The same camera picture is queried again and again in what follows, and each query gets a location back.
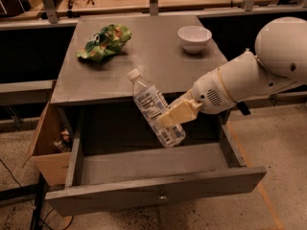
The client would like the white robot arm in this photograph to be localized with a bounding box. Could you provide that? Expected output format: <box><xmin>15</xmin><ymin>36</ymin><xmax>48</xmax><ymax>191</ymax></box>
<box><xmin>159</xmin><ymin>17</ymin><xmax>307</xmax><ymax>127</ymax></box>

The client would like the white ceramic bowl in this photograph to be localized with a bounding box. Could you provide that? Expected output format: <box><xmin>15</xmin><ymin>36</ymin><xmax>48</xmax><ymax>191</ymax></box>
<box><xmin>177</xmin><ymin>26</ymin><xmax>212</xmax><ymax>54</ymax></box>

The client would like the clear plastic water bottle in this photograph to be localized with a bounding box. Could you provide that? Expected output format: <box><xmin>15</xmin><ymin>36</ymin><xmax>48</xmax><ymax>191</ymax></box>
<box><xmin>128</xmin><ymin>69</ymin><xmax>185</xmax><ymax>148</ymax></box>

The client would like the grey metal rail frame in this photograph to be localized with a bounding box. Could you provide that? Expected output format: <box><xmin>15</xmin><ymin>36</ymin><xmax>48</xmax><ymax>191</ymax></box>
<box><xmin>0</xmin><ymin>7</ymin><xmax>307</xmax><ymax>118</ymax></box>

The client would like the black floor cable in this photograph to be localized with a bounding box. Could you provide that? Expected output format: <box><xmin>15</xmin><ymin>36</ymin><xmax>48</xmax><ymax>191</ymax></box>
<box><xmin>0</xmin><ymin>158</ymin><xmax>75</xmax><ymax>230</ymax></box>

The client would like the open grey top drawer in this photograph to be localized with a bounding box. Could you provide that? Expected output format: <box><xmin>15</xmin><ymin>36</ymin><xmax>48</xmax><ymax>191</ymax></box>
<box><xmin>46</xmin><ymin>127</ymin><xmax>267</xmax><ymax>216</ymax></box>

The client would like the green crumpled chip bag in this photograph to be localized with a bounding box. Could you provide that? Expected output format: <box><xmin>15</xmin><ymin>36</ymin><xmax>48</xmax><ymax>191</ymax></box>
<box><xmin>76</xmin><ymin>24</ymin><xmax>131</xmax><ymax>62</ymax></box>

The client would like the cardboard box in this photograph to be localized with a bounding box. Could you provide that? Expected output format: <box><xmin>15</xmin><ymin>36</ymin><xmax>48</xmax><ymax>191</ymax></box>
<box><xmin>22</xmin><ymin>80</ymin><xmax>73</xmax><ymax>188</ymax></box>

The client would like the grey wooden cabinet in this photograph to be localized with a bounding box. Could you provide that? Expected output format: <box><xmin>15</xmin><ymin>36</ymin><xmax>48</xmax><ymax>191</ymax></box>
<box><xmin>51</xmin><ymin>15</ymin><xmax>227</xmax><ymax>155</ymax></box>

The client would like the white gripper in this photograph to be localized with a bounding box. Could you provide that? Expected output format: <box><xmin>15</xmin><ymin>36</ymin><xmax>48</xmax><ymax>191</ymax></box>
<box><xmin>158</xmin><ymin>69</ymin><xmax>235</xmax><ymax>127</ymax></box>

